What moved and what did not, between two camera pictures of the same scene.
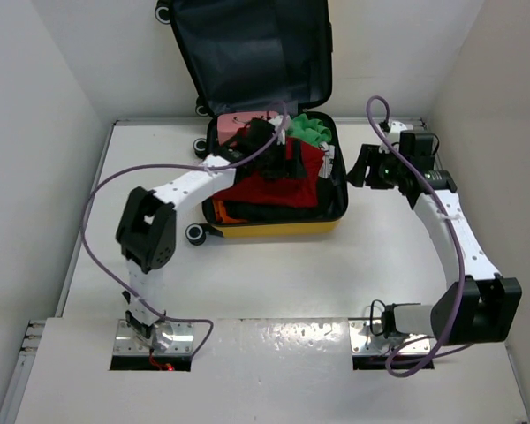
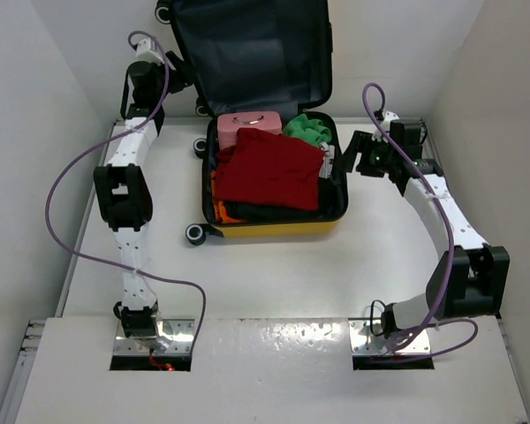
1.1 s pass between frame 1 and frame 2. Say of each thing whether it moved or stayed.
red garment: stayed
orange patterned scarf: stayed
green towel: stayed
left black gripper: moved
